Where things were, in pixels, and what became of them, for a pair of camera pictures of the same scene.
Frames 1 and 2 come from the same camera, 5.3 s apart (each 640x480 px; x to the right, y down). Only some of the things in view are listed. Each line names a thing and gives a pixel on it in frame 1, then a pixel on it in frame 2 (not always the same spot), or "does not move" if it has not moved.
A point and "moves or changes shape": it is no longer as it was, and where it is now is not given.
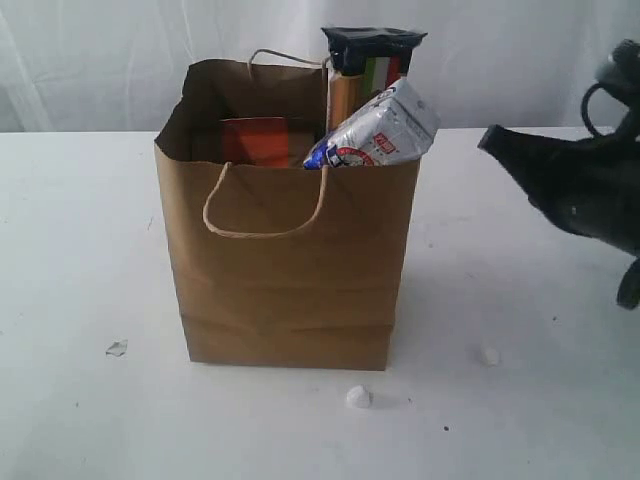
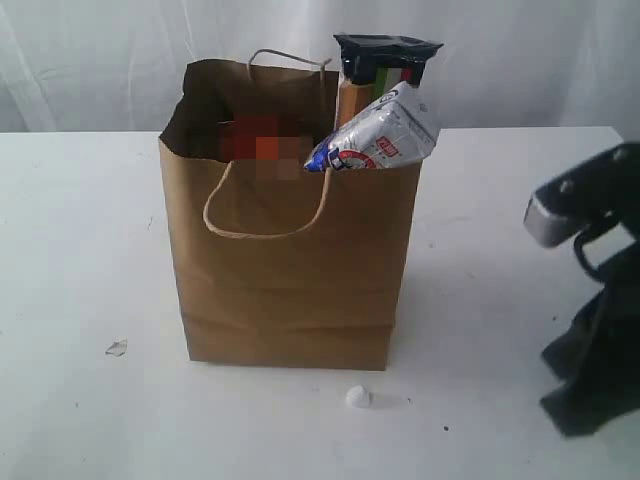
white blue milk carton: (398, 127) does not move
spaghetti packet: (363, 62) moves or changes shape
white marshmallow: (357, 397) does not move
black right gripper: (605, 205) → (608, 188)
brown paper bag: (279, 267) does not move
